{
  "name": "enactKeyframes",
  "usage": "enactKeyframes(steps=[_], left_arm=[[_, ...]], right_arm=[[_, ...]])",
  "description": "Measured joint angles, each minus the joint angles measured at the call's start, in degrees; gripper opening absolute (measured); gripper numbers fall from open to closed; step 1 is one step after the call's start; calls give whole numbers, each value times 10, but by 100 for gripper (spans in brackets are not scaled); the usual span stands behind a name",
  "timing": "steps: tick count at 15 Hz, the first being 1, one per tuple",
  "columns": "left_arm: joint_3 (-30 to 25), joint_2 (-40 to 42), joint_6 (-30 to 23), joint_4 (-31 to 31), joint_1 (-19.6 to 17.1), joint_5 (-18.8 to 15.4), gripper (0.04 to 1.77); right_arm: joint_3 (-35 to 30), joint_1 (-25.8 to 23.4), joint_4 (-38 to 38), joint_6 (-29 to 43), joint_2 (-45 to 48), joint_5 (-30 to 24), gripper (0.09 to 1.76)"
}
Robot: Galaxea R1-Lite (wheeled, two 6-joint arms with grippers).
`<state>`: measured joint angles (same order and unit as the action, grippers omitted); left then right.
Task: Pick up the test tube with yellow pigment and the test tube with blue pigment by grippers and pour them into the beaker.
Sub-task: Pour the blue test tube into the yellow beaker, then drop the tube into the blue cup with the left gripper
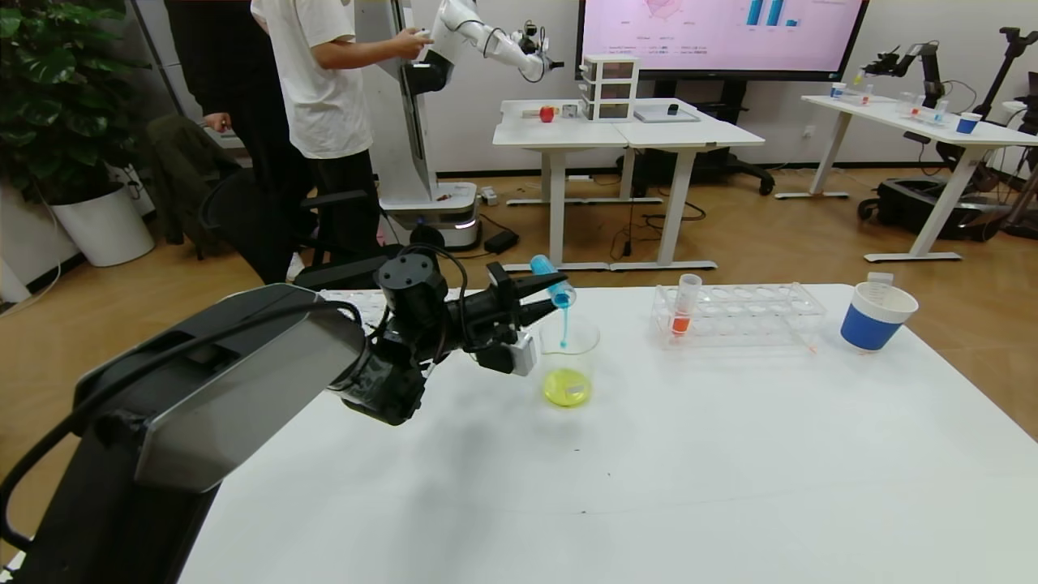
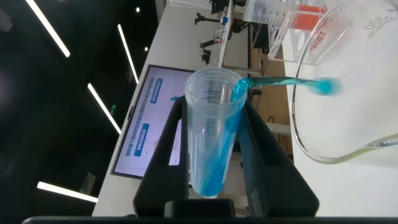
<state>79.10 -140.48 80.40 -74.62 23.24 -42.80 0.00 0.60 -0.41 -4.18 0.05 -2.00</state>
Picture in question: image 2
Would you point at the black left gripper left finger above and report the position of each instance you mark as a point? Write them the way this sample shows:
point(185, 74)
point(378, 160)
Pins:
point(161, 174)

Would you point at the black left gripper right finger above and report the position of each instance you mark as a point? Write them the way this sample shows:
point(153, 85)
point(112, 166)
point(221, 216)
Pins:
point(273, 180)

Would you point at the test tube with blue pigment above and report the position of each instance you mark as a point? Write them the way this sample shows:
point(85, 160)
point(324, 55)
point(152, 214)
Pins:
point(211, 130)

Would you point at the glass beaker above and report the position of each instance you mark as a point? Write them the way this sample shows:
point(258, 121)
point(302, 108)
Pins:
point(357, 93)

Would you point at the clear acrylic tube rack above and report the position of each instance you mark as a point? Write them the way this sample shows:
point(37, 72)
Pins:
point(278, 46)

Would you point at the test tube with red pigment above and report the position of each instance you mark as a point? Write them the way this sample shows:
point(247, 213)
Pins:
point(308, 18)

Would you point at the ceiling light strip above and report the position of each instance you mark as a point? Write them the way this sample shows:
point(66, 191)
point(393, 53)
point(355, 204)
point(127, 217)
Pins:
point(66, 192)
point(128, 53)
point(104, 108)
point(48, 28)

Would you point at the long white desk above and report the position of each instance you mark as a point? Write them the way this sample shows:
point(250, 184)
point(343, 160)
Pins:
point(228, 46)

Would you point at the large wall display screen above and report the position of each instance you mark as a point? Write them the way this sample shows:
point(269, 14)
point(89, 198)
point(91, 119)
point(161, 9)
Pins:
point(146, 124)

